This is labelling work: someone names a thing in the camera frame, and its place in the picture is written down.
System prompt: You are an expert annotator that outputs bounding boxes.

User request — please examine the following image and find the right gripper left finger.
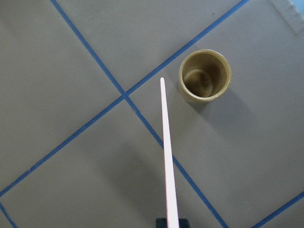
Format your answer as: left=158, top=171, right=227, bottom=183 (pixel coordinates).
left=155, top=218, right=167, bottom=228

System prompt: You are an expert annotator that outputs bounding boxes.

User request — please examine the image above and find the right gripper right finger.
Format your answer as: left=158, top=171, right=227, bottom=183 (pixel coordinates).
left=179, top=218, right=190, bottom=228

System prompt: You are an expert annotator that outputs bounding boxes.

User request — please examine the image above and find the pink chopstick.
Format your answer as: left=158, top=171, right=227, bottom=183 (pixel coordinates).
left=160, top=77, right=180, bottom=228

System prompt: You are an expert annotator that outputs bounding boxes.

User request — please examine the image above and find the wooden bamboo cup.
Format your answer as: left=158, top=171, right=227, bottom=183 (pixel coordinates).
left=179, top=49, right=232, bottom=104

